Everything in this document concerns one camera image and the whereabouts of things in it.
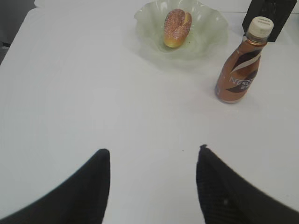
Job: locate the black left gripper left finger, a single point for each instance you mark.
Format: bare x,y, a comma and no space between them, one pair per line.
81,199

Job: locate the sugared bread roll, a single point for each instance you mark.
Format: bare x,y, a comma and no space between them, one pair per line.
177,25

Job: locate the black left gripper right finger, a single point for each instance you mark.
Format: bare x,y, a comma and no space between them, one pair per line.
227,198

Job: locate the black mesh pen holder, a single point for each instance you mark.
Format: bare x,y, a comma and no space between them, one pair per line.
276,10

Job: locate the brown Nescafe coffee bottle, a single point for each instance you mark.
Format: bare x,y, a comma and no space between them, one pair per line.
240,69

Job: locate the translucent green wavy plate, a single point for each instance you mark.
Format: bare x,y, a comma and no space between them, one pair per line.
208,29

